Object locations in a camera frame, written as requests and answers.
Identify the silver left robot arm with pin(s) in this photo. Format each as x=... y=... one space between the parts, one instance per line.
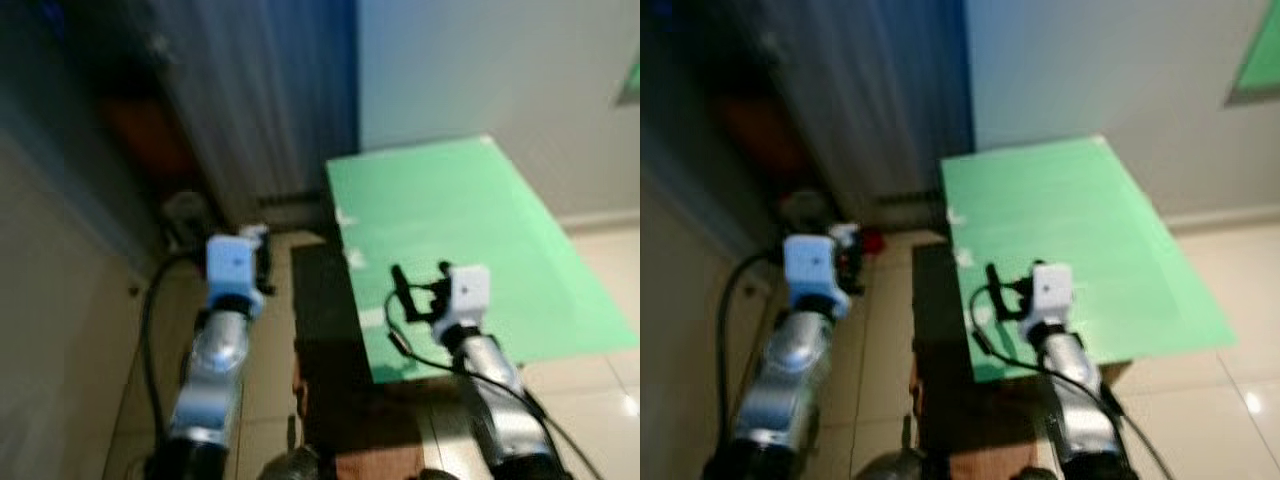
x=790 y=375
x=215 y=370

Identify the white tape piece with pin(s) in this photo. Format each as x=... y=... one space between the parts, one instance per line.
x=983 y=316
x=344 y=216
x=965 y=257
x=371 y=318
x=352 y=258
x=956 y=216

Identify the small red object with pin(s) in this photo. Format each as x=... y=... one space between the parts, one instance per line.
x=873 y=242

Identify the green table cover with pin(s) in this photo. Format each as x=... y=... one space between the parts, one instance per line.
x=1110 y=230
x=480 y=220

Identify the round grey object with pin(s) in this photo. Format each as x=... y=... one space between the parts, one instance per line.
x=184 y=212

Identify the brown wooden table base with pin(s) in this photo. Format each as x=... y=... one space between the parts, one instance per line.
x=950 y=410
x=340 y=400

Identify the brown wooden cabinet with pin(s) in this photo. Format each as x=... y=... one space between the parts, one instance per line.
x=760 y=140
x=145 y=140

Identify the grey curtain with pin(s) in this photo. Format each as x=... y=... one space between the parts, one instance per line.
x=250 y=100
x=860 y=100

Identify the dark robot torso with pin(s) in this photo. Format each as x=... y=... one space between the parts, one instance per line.
x=290 y=465
x=902 y=467

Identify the blue curtain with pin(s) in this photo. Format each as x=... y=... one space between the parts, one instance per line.
x=340 y=70
x=958 y=70

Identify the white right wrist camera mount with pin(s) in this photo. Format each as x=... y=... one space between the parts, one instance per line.
x=469 y=293
x=1052 y=292

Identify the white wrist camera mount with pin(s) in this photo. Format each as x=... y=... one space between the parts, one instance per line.
x=812 y=265
x=230 y=262
x=469 y=293
x=1052 y=292

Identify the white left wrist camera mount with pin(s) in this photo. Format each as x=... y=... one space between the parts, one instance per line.
x=230 y=262
x=812 y=265

